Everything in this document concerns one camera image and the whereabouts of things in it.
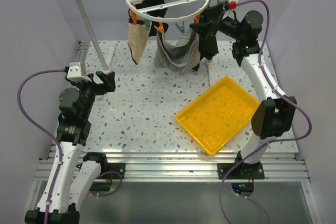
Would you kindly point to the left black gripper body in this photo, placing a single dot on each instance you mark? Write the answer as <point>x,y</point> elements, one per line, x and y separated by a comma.
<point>91,89</point>

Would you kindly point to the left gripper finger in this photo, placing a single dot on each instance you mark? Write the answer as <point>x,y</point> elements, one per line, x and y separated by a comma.
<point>109,82</point>
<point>102,76</point>

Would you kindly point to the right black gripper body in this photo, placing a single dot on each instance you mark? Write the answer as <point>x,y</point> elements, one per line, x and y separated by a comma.
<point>214,23</point>

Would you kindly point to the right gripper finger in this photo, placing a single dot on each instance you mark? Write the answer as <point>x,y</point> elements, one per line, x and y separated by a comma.
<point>201,28</point>
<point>208,15</point>

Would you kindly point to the grey striped underwear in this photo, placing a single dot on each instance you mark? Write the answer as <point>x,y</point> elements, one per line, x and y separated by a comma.
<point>181,57</point>

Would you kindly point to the beige underwear navy trim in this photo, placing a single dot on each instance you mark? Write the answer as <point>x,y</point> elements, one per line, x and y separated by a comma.
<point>138,33</point>

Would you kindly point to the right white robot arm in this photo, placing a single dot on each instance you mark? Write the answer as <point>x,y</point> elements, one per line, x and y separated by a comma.
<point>276,110</point>

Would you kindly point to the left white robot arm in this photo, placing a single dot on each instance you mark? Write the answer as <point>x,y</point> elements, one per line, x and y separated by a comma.
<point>69,182</point>

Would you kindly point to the black pinstriped underwear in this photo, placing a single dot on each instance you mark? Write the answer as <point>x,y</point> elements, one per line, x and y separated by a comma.
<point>208,48</point>

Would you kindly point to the yellow plastic tray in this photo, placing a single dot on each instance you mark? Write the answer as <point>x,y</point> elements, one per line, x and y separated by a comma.
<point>216,116</point>

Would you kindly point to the left white rack pole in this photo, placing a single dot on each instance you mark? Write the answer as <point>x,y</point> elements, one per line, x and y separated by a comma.
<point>89,27</point>

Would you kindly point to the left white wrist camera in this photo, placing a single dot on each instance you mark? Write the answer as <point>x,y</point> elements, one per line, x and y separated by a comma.
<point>76,72</point>

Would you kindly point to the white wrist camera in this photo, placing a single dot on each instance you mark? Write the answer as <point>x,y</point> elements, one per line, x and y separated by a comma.
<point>229,4</point>
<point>76,72</point>

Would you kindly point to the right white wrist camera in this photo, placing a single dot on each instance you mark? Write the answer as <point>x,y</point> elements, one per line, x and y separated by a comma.
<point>229,4</point>

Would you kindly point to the aluminium rail frame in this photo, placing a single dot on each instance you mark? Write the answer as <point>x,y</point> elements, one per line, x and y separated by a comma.
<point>135,126</point>

